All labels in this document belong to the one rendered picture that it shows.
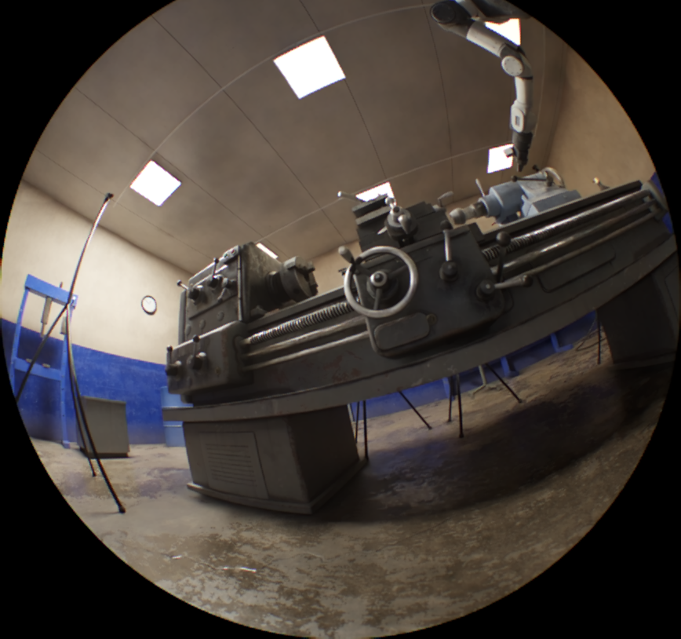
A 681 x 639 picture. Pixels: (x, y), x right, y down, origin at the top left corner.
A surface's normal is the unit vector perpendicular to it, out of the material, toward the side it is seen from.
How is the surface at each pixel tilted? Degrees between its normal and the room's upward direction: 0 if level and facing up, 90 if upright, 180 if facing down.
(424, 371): 90
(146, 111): 180
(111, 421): 90
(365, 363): 90
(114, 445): 90
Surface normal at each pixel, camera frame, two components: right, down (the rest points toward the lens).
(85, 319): 0.90, -0.33
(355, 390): -0.38, -0.30
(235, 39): 0.21, 0.89
